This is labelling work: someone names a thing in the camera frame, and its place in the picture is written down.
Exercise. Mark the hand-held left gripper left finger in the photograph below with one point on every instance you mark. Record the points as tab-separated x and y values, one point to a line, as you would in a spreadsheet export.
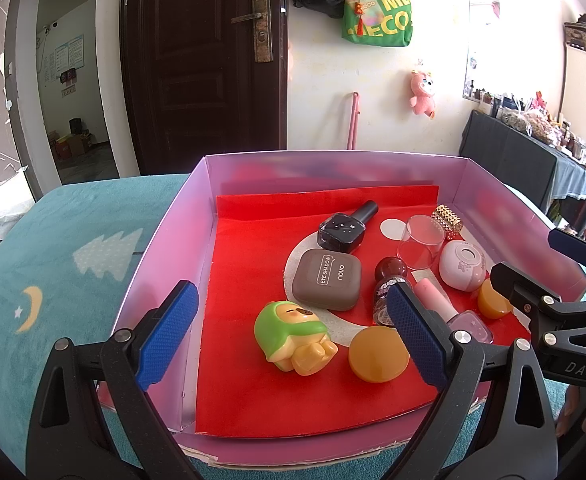
168	335

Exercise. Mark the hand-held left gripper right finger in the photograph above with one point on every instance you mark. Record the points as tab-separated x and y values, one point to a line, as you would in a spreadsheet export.
418	335

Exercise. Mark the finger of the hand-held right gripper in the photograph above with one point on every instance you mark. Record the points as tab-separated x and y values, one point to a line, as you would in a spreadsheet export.
575	247
515	285

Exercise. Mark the orange round soap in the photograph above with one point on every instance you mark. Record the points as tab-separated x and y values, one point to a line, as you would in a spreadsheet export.
493	302
378	355

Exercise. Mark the pink nail polish bottle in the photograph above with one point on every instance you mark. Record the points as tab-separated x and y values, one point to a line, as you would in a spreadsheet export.
468	327

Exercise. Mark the pink round device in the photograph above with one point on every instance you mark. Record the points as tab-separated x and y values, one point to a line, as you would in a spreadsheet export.
463	265

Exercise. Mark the purple cardboard box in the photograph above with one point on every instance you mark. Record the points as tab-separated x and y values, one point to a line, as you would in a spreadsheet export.
158	270

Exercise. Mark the glitter nail polish bottle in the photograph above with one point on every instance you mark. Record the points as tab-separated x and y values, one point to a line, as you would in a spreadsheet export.
388	275

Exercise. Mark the clear plastic cup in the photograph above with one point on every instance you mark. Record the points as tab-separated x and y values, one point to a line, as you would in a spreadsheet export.
420	245

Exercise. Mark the gold studded cylinder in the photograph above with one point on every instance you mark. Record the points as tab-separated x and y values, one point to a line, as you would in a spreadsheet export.
448	220

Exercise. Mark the brown eyeshadow case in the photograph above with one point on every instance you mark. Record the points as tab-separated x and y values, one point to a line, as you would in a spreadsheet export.
325	280

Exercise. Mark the yellow green toy figurine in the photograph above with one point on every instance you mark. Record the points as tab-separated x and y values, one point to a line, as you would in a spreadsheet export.
283	330

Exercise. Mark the black nail polish bottle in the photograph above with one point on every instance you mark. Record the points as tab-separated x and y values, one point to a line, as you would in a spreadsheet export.
343	232

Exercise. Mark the person's right hand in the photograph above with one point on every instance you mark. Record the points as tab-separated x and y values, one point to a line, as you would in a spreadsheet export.
573	402

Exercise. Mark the side table with dark cloth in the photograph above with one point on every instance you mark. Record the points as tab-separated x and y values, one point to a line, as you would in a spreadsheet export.
518	170

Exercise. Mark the red paper liner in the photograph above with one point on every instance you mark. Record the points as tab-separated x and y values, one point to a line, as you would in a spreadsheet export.
253	400

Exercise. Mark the clutter of small bottles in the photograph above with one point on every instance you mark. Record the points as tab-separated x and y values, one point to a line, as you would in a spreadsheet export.
528	122

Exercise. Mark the white cabinet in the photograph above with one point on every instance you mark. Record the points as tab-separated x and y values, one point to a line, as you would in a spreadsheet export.
580	95

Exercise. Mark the pink plush toy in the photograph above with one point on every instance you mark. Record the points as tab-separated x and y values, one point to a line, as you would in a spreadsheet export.
423	95

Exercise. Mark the dark clothes pile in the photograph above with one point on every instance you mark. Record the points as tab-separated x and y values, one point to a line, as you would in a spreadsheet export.
583	35

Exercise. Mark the cardboard boxes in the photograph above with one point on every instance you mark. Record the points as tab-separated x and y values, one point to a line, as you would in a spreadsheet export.
70	142

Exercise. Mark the pink stick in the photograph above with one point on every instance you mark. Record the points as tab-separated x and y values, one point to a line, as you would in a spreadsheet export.
354	120

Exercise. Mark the dark wooden door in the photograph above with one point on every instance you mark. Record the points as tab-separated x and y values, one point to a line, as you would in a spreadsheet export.
193	85

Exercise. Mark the green tote bag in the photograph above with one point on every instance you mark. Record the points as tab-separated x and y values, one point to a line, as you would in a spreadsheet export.
390	15

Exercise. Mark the red tassel charm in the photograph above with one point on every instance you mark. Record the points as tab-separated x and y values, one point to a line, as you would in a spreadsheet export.
361	17

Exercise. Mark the wall notices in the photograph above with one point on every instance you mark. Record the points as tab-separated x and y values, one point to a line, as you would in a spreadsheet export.
65	60

